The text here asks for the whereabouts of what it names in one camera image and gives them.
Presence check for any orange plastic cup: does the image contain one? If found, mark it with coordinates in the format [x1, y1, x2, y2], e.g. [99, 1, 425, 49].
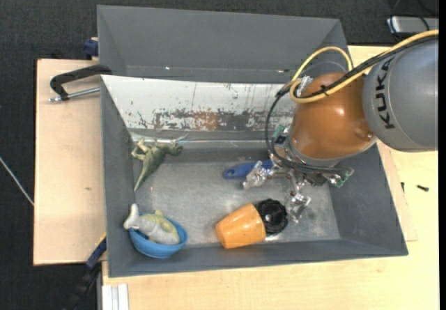
[215, 202, 268, 250]

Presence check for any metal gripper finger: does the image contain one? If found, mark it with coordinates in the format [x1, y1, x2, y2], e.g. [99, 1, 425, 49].
[242, 160, 272, 190]
[285, 192, 312, 224]

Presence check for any blue bowl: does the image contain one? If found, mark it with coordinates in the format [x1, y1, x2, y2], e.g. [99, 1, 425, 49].
[128, 217, 189, 260]

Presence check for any green toy dinosaur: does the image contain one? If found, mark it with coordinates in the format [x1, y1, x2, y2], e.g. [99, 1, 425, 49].
[130, 137, 184, 193]

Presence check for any black round lid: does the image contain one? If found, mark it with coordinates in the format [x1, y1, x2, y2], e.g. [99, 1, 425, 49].
[255, 198, 290, 236]

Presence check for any grey toy shark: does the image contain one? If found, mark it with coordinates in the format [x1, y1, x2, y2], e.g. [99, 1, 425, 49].
[122, 203, 181, 246]

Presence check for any grey metal bin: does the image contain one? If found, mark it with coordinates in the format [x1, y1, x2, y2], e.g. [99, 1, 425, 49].
[96, 4, 409, 278]

